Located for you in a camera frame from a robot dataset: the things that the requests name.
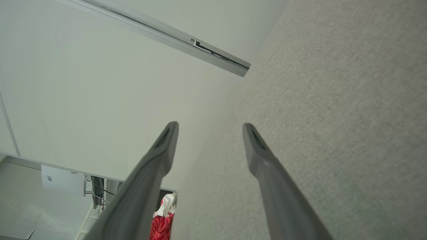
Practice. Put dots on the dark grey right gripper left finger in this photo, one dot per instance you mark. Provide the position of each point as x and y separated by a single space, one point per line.
140 196

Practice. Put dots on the grey partition post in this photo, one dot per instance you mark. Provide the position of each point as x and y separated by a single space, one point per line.
166 36

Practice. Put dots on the black panel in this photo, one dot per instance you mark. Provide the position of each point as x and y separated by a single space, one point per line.
163 196

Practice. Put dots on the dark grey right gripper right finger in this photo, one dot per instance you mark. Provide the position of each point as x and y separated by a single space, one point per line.
283 200

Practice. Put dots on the red and white shirt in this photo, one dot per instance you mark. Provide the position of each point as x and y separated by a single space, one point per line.
161 226

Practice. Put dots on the white box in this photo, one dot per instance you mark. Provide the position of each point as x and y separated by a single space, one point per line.
63 180

